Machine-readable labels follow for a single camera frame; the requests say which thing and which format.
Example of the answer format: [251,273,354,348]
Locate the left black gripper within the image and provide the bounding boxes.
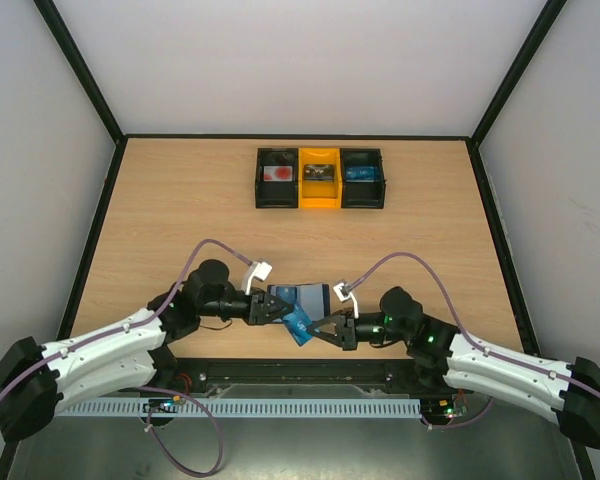
[199,288,294,327]

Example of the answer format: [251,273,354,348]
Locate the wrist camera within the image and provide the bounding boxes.
[241,260,273,295]
[332,280,359,319]

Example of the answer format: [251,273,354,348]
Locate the black bin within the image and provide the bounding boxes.
[254,148,299,209]
[340,148,386,209]

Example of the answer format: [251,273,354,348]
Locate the red white card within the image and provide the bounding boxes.
[262,165,294,182]

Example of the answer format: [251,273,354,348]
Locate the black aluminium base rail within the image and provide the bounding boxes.
[129,357,476,396]

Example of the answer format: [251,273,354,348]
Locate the grey slotted cable duct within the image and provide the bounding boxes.
[60,397,421,419]

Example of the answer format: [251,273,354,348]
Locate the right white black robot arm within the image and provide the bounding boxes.
[307,287,600,450]

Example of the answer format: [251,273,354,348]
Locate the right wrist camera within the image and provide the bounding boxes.
[332,280,359,319]

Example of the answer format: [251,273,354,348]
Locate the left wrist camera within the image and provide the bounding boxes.
[241,260,273,295]

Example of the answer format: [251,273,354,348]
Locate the blue VIP card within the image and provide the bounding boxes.
[282,302,312,347]

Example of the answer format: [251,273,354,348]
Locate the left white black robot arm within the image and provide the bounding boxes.
[0,259,293,442]

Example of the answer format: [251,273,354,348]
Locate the right black bin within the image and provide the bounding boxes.
[340,148,386,209]

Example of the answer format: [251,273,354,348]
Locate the navy blue card holder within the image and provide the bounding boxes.
[268,283,331,321]

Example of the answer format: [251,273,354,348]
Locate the blue card in bin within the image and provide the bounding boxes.
[344,165,379,182]

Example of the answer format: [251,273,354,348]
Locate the yellow middle bin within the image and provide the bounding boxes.
[298,147,342,209]

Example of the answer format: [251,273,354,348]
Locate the left black bin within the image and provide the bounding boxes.
[254,148,299,209]

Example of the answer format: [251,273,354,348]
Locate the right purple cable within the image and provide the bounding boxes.
[349,250,600,431]

